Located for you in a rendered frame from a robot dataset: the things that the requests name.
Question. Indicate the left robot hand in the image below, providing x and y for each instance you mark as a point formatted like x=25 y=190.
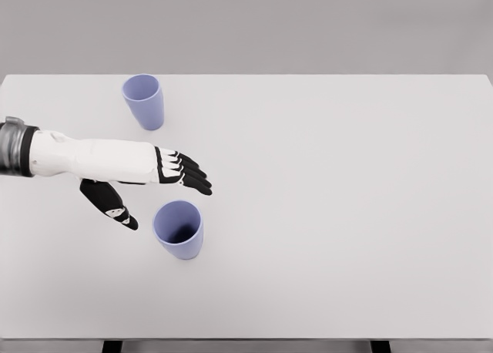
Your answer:
x=115 y=159

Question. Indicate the lavender plastic cup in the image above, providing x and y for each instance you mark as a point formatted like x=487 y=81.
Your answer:
x=144 y=100
x=178 y=229

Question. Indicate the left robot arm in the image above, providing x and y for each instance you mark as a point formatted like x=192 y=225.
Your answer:
x=42 y=152

